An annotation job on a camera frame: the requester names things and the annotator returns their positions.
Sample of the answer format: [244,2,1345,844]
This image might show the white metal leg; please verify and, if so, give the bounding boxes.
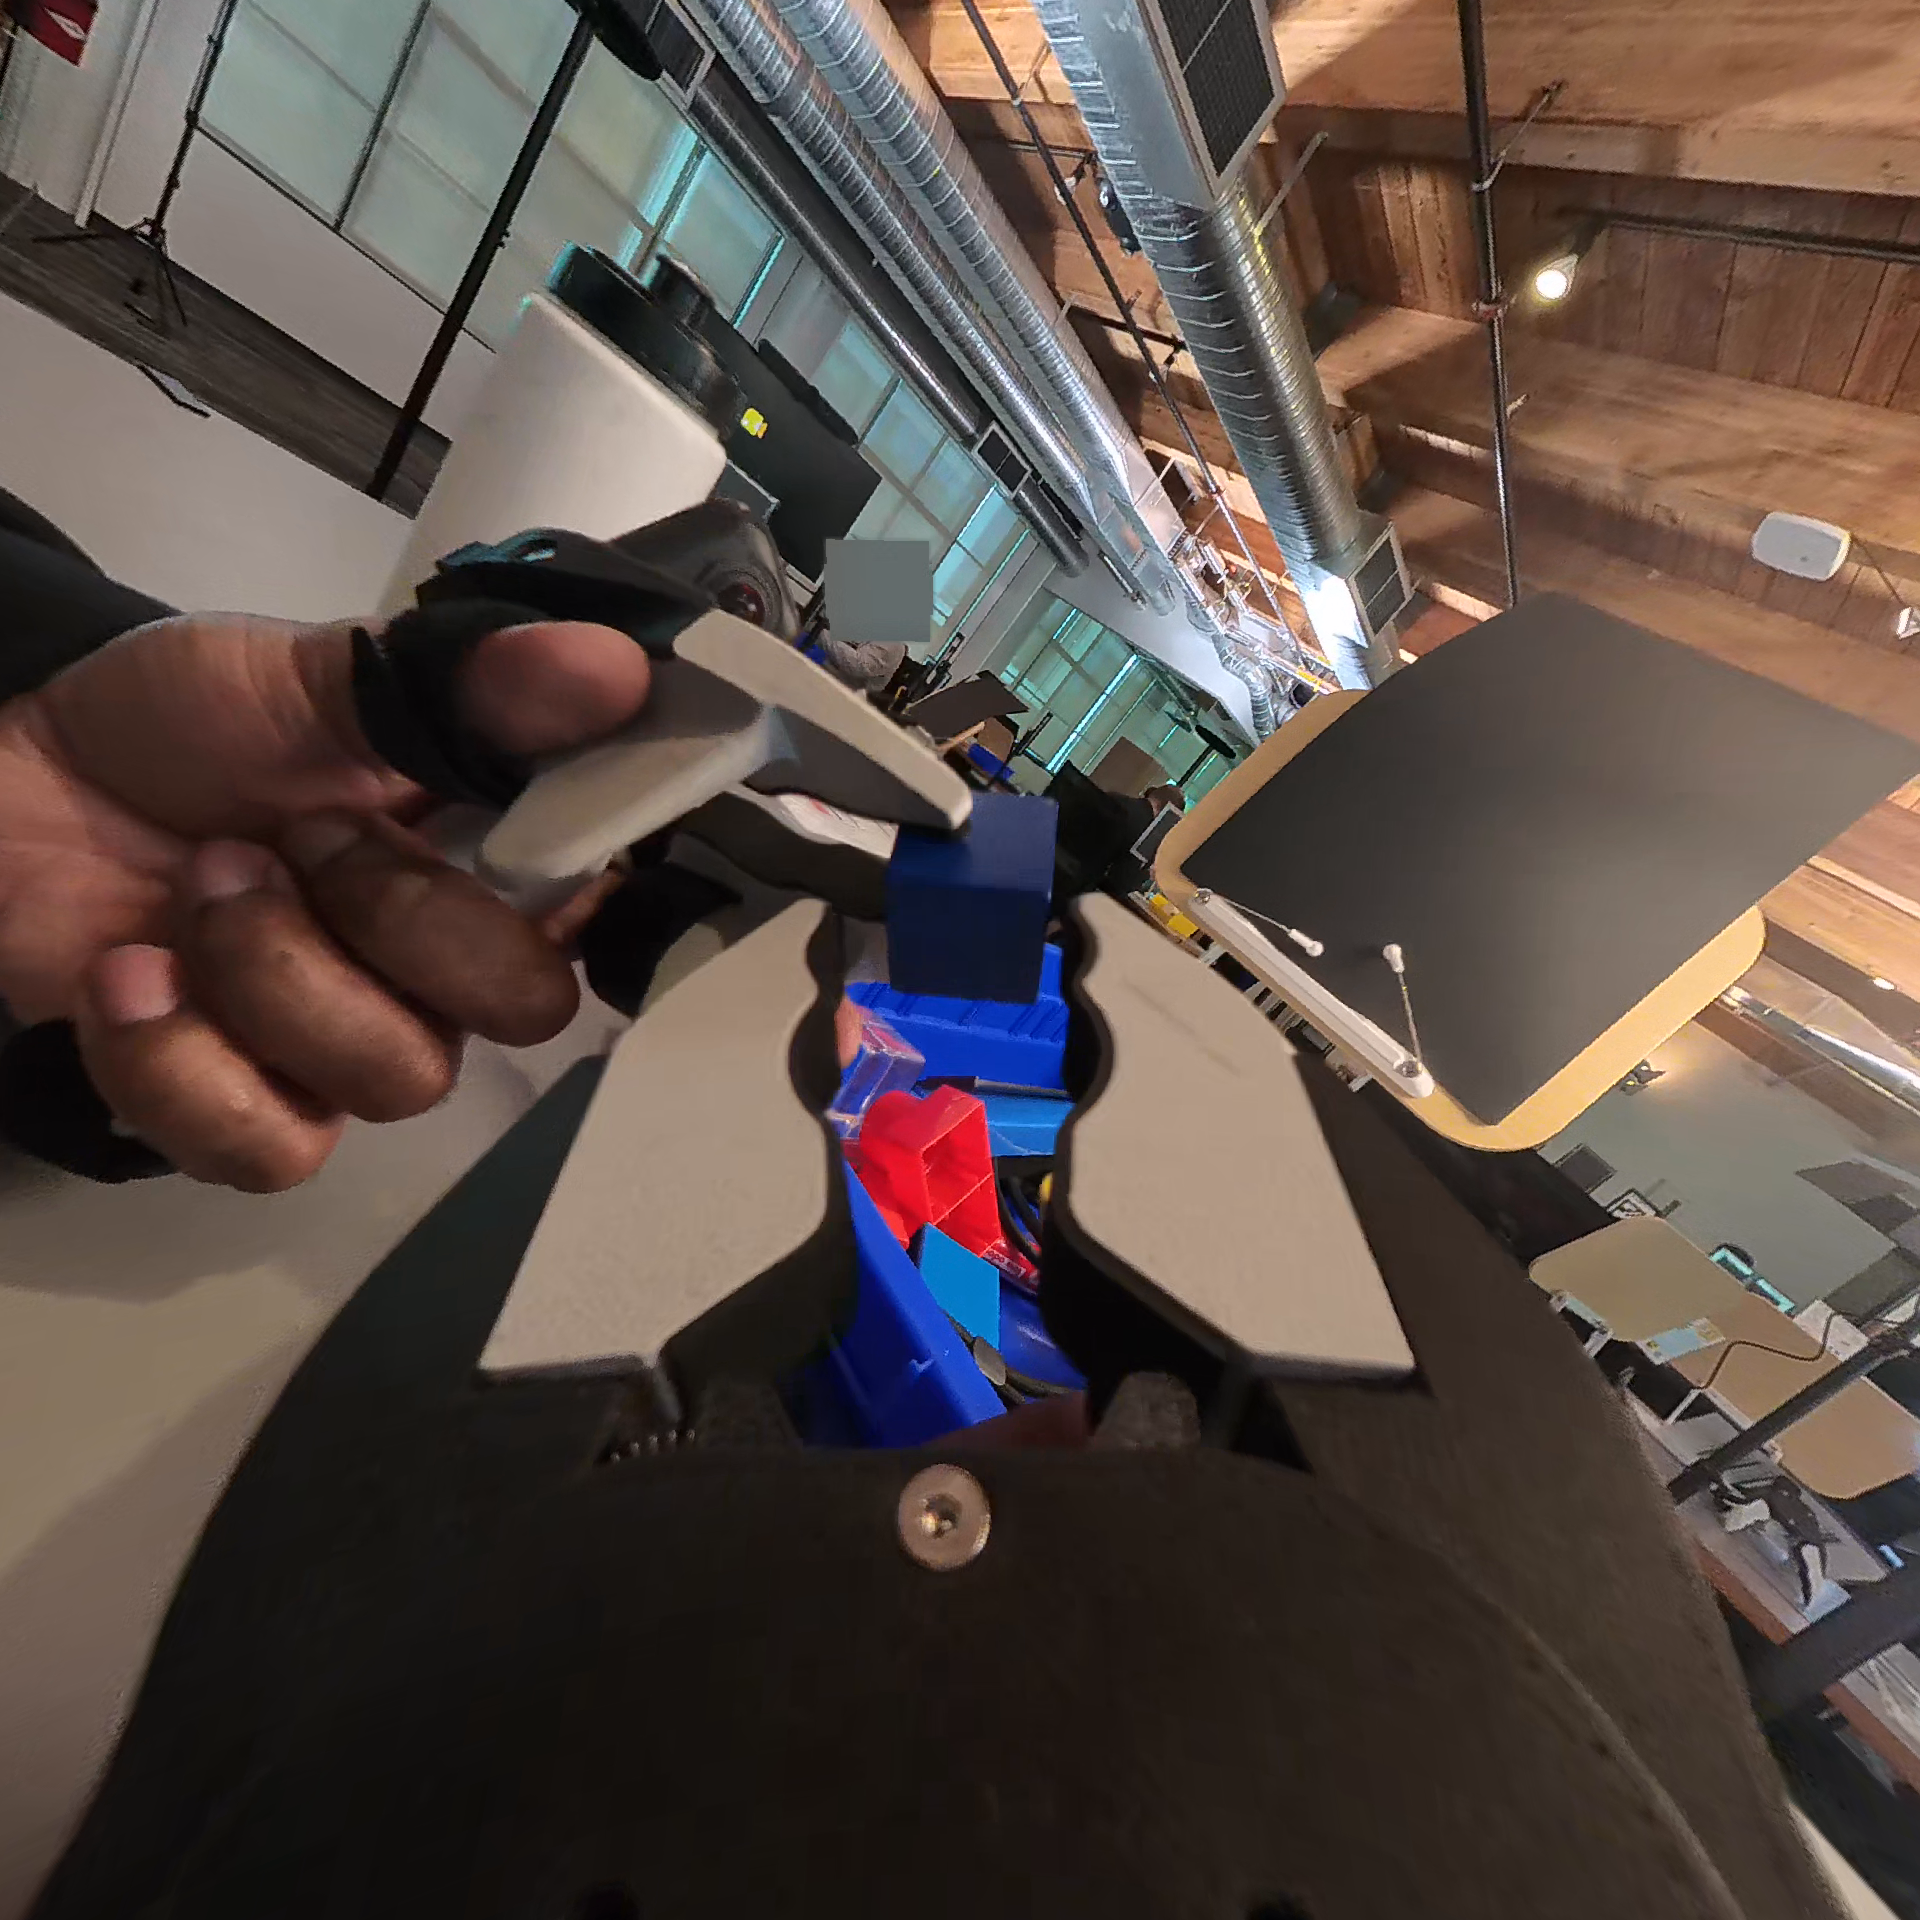
[1192,888,1438,1100]

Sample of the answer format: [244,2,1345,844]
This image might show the black ceiling pipe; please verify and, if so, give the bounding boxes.
[1455,0,1525,603]

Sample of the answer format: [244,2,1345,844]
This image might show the black pole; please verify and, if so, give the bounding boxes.
[367,0,603,504]

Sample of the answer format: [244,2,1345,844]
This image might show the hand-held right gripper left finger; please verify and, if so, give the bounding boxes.
[474,897,865,1381]

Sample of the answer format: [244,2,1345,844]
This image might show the dark blue wooden block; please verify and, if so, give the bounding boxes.
[882,791,1065,1008]

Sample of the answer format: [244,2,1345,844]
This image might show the light blue block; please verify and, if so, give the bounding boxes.
[912,1222,1009,1356]

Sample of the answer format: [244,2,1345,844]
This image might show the white water bottle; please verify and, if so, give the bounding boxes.
[413,244,787,607]

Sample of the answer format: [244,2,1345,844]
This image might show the black wood-edged panel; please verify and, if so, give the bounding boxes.
[1153,588,1897,1154]

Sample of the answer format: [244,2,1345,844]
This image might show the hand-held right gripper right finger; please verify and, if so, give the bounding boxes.
[1038,888,1423,1386]

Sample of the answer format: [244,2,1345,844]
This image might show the person's left hand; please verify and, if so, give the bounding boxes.
[0,615,659,1198]

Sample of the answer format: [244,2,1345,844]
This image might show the silver ventilation duct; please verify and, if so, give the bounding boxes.
[682,0,1105,577]
[1034,0,1421,671]

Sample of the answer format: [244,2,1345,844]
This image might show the large blue storage bin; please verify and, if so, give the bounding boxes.
[785,936,1092,1452]

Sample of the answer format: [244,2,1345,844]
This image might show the hollow red plastic block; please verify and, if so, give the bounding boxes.
[845,1083,1009,1259]

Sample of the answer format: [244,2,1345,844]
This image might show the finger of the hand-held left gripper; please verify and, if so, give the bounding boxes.
[660,786,906,924]
[672,608,979,835]

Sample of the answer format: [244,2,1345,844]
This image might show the black monitor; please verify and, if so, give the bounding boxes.
[720,337,888,540]

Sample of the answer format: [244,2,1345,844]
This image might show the clear acrylic block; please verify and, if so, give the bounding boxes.
[829,1016,929,1139]

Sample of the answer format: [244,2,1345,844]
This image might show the beige table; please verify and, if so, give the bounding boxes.
[1531,1213,1920,1502]

